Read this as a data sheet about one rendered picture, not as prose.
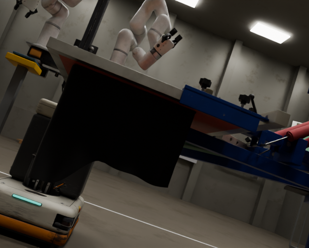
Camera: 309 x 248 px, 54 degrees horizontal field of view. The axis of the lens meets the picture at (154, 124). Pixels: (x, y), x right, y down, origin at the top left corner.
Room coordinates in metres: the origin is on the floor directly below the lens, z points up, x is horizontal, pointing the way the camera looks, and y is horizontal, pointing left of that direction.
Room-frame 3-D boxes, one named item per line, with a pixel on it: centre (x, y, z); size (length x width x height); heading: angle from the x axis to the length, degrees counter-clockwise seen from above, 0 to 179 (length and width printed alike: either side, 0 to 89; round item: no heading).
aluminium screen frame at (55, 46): (1.32, 0.07, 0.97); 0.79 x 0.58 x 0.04; 97
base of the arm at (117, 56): (1.86, 0.35, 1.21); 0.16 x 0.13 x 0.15; 4
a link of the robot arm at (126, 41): (1.85, 0.35, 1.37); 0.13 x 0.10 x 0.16; 165
